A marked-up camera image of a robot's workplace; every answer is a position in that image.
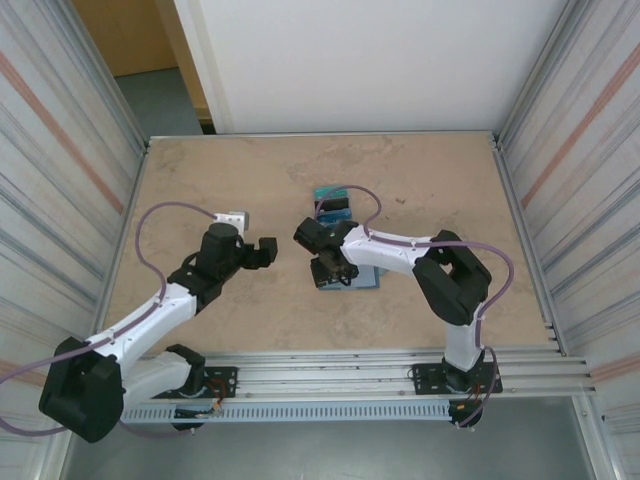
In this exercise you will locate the tan wooden door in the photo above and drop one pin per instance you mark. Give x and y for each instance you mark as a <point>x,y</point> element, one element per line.
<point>125,35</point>

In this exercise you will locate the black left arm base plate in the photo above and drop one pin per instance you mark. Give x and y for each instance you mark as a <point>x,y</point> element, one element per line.
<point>222,382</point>

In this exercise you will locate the translucent enclosure side panel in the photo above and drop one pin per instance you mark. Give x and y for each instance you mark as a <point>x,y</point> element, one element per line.
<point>40,200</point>
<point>600,150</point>

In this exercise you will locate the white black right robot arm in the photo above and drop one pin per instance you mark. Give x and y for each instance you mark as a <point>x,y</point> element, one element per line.
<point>455,285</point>

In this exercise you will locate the teal credit card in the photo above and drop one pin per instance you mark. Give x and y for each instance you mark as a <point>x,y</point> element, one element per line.
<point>327,192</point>

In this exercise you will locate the aluminium mounting rail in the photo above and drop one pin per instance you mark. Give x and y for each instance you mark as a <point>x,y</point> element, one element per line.
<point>325,372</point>

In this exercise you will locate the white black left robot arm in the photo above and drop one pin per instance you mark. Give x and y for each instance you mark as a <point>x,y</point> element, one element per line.
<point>80,395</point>

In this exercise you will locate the black round clamp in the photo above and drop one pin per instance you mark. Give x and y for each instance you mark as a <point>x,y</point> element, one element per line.
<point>187,426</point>
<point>467,420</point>

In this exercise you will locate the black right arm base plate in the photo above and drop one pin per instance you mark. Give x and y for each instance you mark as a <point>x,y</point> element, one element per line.
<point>427,377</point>

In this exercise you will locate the blue card holder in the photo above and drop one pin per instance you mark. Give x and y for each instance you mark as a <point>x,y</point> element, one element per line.
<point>367,280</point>

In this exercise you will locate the black credit card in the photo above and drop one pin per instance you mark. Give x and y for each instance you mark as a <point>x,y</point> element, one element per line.
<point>335,204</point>

